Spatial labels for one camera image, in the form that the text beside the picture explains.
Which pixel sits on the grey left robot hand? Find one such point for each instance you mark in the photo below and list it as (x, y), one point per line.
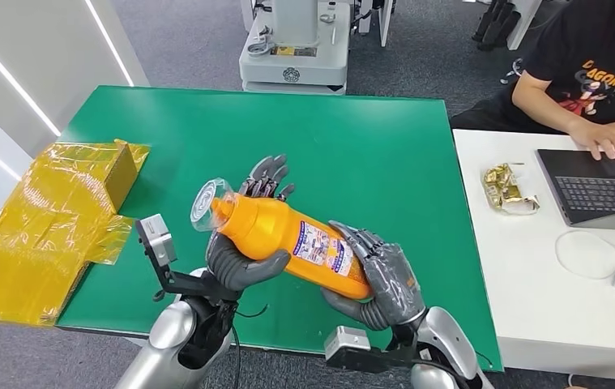
(237, 268)

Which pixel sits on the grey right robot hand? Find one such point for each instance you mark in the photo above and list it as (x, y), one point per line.
(393, 284)

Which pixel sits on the person's right hand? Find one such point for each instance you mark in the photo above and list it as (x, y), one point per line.
(607, 139)

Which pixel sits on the orange plastic bottle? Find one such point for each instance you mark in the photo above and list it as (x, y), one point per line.
(269, 231)

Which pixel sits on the person's right forearm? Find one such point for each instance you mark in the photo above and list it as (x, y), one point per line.
(543, 102)

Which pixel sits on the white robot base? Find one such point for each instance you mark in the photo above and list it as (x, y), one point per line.
(296, 61)

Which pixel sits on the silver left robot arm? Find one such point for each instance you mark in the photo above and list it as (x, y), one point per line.
(167, 333)

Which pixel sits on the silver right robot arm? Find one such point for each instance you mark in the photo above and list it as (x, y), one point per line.
(446, 333)

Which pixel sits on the dark grey laptop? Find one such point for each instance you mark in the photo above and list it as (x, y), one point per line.
(599, 190)

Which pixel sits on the person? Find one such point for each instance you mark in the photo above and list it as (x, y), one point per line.
(586, 48)

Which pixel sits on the crumpled gold foil wrapper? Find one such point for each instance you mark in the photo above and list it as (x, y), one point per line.
(506, 190)

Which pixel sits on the white desk with leg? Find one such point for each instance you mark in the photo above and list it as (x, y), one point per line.
(524, 21)

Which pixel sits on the yellow taped cardboard box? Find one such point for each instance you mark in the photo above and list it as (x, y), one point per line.
(33, 236)

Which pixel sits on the white furniture legs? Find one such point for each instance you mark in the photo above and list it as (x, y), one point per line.
(385, 21)

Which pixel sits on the black left camera bracket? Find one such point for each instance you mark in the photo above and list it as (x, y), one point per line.
(194, 284)

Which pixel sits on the black camera bracket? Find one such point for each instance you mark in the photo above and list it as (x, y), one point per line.
(194, 284)
(377, 358)

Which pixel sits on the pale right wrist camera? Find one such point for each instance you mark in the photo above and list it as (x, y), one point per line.
(347, 341)

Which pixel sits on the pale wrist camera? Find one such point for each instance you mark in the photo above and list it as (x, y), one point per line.
(347, 341)
(155, 239)

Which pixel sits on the black right camera bracket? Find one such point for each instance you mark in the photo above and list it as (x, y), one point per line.
(377, 358)

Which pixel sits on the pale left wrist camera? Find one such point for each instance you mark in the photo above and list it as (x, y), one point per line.
(155, 239)

